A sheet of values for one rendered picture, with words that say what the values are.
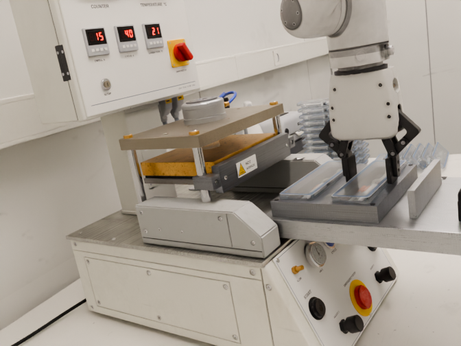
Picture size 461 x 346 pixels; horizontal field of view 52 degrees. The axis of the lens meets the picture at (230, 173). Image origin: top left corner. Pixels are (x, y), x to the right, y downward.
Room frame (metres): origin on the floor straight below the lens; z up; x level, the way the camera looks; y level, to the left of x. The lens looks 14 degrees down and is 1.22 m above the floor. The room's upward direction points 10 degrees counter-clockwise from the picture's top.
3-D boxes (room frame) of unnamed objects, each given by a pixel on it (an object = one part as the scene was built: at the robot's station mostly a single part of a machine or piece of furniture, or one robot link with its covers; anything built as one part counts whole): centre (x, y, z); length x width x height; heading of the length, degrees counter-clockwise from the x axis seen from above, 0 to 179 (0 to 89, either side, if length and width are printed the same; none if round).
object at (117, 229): (0.90, 0.06, 0.93); 0.46 x 0.35 x 0.01; 53
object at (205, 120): (0.91, 0.04, 1.08); 0.31 x 0.24 x 0.13; 143
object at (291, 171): (0.94, -0.12, 0.96); 0.26 x 0.05 x 0.07; 53
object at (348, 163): (0.72, -0.18, 1.03); 0.03 x 0.03 x 0.07; 53
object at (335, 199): (0.70, -0.21, 0.99); 0.18 x 0.06 x 0.02; 143
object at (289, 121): (1.82, -0.18, 0.88); 0.25 x 0.20 x 0.17; 54
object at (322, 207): (0.72, -0.18, 0.98); 0.20 x 0.17 x 0.03; 143
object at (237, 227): (0.73, 0.06, 0.96); 0.25 x 0.05 x 0.07; 53
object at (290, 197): (0.75, -0.14, 0.99); 0.18 x 0.06 x 0.02; 143
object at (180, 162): (0.88, 0.02, 1.07); 0.22 x 0.17 x 0.10; 143
